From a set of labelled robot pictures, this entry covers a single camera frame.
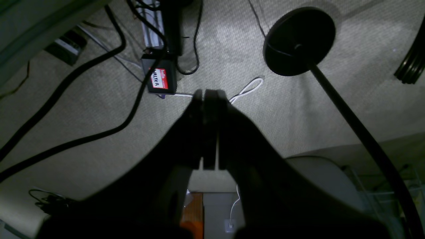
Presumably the black power adapter red label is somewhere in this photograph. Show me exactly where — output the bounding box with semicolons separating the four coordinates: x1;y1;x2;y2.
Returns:
147;53;177;95

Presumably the thick black floor cable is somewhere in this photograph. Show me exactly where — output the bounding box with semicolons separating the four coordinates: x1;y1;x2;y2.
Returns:
0;5;166;183

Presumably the white thin cable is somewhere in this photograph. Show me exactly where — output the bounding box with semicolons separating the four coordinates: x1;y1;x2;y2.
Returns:
173;77;264;104

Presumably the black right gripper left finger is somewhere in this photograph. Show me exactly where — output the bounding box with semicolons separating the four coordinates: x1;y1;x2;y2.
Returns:
37;90;202;239

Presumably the black round lamp stand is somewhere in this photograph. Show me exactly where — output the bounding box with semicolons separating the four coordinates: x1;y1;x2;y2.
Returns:
263;7;424;239

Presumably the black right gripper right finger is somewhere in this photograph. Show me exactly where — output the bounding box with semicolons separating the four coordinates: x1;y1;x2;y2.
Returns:
204;90;391;239

